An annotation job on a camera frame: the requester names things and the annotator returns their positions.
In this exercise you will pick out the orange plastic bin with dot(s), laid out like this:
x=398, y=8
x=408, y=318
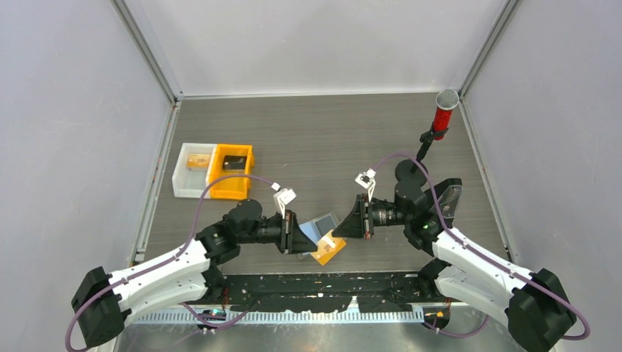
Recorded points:
x=234, y=188

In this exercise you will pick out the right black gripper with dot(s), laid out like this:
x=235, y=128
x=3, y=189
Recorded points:
x=356, y=225

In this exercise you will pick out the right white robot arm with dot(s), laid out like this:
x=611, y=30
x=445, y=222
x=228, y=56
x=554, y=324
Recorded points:
x=533, y=306

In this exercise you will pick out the slotted metal rail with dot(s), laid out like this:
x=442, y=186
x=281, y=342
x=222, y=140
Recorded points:
x=350, y=315

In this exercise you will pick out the white plastic bin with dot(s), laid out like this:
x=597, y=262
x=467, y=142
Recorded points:
x=190, y=182

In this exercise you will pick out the blue grey card holder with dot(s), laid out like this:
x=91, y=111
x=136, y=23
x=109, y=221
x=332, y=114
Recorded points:
x=316, y=228

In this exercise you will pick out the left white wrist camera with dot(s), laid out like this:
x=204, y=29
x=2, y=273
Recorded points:
x=282, y=197

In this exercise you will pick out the tan card in white bin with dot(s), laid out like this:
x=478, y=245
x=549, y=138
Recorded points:
x=198, y=161

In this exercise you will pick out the black stand with clear plate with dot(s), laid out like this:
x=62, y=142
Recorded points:
x=448, y=194

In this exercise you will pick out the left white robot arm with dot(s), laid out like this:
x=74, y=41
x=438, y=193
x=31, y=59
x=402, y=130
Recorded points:
x=105, y=303

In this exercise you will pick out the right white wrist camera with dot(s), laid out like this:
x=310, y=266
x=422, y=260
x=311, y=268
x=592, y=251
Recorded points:
x=367, y=180

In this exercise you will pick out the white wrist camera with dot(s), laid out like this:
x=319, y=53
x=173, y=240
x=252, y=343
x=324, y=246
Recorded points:
x=282, y=197
x=367, y=180

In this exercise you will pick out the black card in orange bin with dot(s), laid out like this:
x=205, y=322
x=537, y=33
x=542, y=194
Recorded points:
x=234, y=163

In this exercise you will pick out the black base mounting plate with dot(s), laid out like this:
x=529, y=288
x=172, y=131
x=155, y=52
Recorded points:
x=322, y=293

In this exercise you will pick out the red microphone on black stand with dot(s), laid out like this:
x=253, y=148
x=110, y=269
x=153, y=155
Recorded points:
x=446, y=102

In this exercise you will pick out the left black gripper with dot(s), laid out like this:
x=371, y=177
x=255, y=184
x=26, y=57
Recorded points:
x=292, y=239

